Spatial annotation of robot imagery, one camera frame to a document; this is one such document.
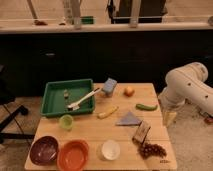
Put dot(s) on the orange bowl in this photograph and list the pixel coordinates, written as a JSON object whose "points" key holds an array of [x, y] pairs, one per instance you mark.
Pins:
{"points": [[73, 156]]}

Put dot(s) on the blue sponge block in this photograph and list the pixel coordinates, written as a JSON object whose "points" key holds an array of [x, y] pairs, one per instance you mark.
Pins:
{"points": [[109, 86]]}

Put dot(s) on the white dish brush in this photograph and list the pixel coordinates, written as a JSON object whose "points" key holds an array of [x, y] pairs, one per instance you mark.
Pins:
{"points": [[75, 105]]}

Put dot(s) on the green plastic cup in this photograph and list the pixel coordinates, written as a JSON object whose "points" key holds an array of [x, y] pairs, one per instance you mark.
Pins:
{"points": [[66, 122]]}

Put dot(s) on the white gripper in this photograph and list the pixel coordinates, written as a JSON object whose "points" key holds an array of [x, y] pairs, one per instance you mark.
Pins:
{"points": [[169, 113]]}

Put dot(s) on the green cucumber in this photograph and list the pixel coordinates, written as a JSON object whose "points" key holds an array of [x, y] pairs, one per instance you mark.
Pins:
{"points": [[145, 107]]}

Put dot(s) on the blue folded cloth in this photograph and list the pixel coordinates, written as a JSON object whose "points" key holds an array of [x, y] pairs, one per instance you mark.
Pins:
{"points": [[129, 119]]}

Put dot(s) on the purple bowl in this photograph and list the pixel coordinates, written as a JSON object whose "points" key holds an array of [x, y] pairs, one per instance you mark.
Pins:
{"points": [[44, 151]]}

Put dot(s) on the green plastic tray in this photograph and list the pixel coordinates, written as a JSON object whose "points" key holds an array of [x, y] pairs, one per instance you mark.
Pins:
{"points": [[55, 105]]}

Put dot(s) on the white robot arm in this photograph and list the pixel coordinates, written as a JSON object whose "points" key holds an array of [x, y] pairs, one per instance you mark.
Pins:
{"points": [[186, 83]]}

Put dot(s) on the black office chair base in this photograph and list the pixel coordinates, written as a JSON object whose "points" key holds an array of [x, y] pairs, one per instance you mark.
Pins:
{"points": [[6, 97]]}

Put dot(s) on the small metal clip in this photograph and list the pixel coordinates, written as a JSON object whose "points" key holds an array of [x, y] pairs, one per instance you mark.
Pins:
{"points": [[66, 94]]}

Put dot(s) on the bunch of dark grapes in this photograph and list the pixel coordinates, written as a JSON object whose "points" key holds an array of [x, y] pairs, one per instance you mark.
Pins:
{"points": [[147, 150]]}

